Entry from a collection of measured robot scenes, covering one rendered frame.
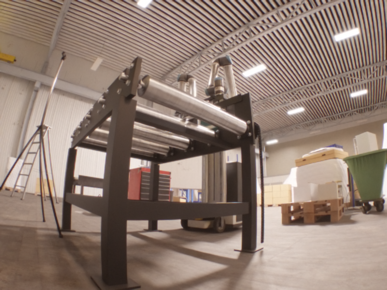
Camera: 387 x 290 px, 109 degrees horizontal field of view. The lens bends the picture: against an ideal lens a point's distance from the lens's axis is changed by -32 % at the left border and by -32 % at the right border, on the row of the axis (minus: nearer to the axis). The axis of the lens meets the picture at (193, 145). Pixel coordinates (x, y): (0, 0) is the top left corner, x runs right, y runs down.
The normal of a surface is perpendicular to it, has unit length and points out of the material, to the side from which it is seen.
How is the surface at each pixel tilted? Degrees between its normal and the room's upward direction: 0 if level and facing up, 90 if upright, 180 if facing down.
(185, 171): 90
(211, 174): 90
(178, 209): 90
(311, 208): 90
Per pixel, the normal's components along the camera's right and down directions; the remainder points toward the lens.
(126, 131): 0.69, -0.18
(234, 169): -0.66, -0.22
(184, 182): 0.32, -0.25
